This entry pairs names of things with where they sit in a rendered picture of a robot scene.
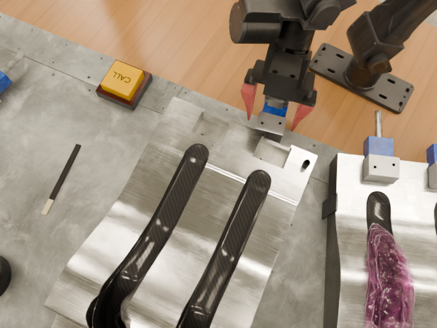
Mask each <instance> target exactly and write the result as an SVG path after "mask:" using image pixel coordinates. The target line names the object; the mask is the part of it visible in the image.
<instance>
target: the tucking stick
mask: <svg viewBox="0 0 437 328"><path fill-rule="evenodd" d="M80 147H81V145H80V144H76V145H75V147H74V149H73V151H72V153H71V155H70V157H69V159H68V161H67V163H66V165H65V167H64V169H63V171H62V173H61V175H60V177H59V179H58V181H57V183H56V185H55V187H54V189H53V191H52V193H51V195H50V197H49V199H48V200H47V202H46V205H45V206H44V209H43V210H42V214H43V215H47V213H48V211H49V209H50V207H51V205H52V203H53V201H54V199H55V197H56V196H57V193H58V192H59V189H60V187H61V185H62V183H63V181H64V179H65V177H66V175H67V173H68V171H69V169H70V167H71V166H72V163H73V161H74V159H75V157H76V155H77V153H78V151H79V149H80Z"/></svg>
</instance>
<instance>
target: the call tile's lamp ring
mask: <svg viewBox="0 0 437 328"><path fill-rule="evenodd" d="M115 61H118V60H117V59H116V60H115ZM120 62H121V61H120ZM122 63H124V62H122ZM125 64H126V63H125ZM128 65H129V64H128ZM130 66H132V65H130ZM133 67H134V66H133ZM134 68H136V67H134ZM137 69H139V68H137ZM139 70H141V69H139ZM143 73H144V74H145V75H146V76H145V78H144V79H143V81H142V83H141V84H140V86H139V88H138V89H137V91H136V93H135V95H134V96H133V98H132V99H131V101H130V102H129V101H127V100H125V99H123V98H120V97H117V96H115V95H113V94H111V93H108V92H105V91H104V90H101V85H100V84H101V83H100V84H99V86H98V88H97V89H96V92H99V93H101V94H104V95H106V96H108V97H111V98H113V99H115V100H118V101H120V102H123V103H125V104H128V105H130V106H132V105H133V103H134V101H135V100H136V98H137V96H138V95H139V93H140V91H141V90H142V88H143V86H144V85H145V83H146V82H147V80H148V78H149V76H150V75H151V73H149V72H146V71H144V70H143Z"/></svg>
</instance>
